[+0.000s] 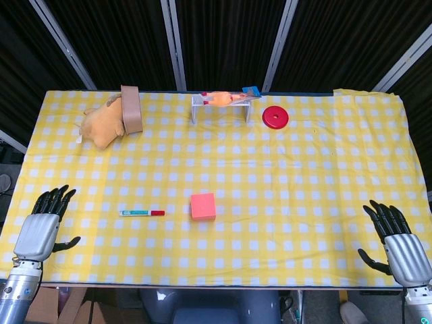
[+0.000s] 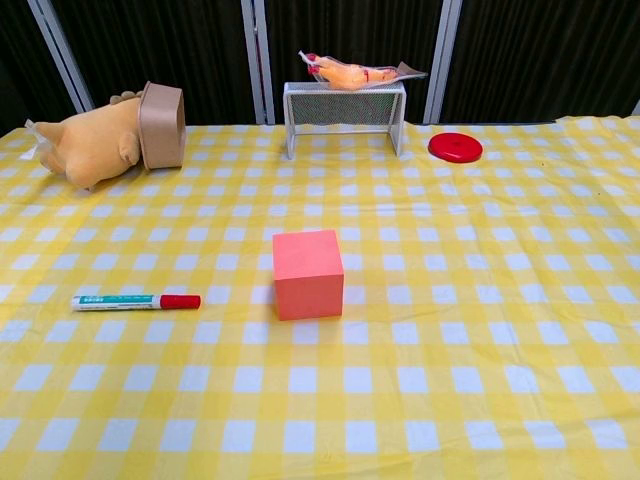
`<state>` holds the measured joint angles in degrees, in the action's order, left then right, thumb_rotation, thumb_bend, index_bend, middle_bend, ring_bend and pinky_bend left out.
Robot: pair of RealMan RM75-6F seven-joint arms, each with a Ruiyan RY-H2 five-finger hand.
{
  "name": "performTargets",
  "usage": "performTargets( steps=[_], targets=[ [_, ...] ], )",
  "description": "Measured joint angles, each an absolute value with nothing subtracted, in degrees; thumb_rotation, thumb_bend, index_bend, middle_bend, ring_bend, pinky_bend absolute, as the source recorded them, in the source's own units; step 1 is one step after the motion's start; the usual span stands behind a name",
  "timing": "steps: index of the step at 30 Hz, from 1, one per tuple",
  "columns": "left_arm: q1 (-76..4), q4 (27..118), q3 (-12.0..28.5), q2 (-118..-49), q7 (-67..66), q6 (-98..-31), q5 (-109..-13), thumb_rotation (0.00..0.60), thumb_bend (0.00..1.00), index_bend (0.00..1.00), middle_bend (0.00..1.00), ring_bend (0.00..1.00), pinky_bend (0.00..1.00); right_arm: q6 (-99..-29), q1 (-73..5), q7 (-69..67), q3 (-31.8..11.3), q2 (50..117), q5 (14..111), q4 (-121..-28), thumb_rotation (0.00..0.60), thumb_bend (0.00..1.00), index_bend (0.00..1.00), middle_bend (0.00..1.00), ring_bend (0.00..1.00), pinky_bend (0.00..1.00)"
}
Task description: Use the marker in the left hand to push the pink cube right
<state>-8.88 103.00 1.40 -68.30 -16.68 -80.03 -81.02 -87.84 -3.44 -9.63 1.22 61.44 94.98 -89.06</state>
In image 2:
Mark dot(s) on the grey metal frame post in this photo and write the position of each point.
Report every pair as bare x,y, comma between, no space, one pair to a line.
259,60
442,60
62,50

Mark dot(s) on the rubber chicken in plastic bag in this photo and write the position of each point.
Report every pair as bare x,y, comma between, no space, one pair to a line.
352,75

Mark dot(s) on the red round plastic lid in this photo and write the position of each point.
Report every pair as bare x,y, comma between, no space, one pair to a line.
455,147

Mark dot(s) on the pink cube block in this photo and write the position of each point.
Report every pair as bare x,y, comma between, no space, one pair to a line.
307,280

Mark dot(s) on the red capped white marker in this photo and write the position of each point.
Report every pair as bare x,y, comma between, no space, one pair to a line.
135,301

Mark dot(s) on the yellow white checkered tablecloth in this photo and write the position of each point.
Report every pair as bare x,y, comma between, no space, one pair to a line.
400,350

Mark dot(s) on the tan plush toy animal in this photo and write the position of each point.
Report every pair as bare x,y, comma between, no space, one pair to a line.
90,145

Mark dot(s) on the white mesh metal shelf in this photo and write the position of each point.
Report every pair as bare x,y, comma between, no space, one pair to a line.
344,112

